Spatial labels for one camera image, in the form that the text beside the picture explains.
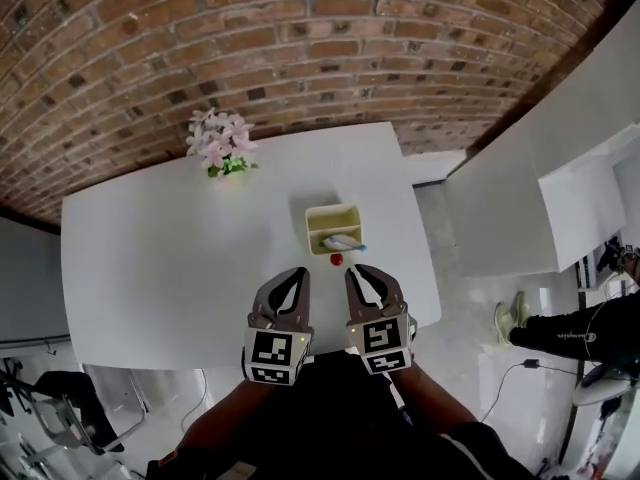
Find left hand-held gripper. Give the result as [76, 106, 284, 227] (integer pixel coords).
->
[243, 266, 314, 387]

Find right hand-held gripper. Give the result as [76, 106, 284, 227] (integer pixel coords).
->
[343, 262, 419, 376]

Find yellow plastic holder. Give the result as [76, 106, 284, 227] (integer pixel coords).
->
[304, 204, 365, 258]

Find person's right forearm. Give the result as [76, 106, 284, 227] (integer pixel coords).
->
[392, 365, 484, 437]

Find person's left forearm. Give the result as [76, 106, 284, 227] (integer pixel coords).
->
[180, 378, 281, 449]

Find person's black clothing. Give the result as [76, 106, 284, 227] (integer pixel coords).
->
[147, 350, 534, 480]

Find white shelf cabinet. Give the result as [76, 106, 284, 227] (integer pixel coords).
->
[444, 15, 640, 279]

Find potted pink flowers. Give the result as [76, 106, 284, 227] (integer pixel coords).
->
[185, 107, 260, 187]

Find black garment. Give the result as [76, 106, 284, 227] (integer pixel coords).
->
[37, 370, 126, 453]

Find white round stool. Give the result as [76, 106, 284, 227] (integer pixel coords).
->
[572, 376, 635, 408]

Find white partition panel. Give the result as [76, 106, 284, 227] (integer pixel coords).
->
[0, 216, 71, 345]

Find grey metal chair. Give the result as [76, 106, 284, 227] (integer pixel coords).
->
[19, 367, 149, 464]

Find black stand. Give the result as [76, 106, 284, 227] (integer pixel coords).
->
[0, 357, 32, 419]

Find black power adapter cable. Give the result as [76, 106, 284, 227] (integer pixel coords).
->
[479, 358, 579, 422]

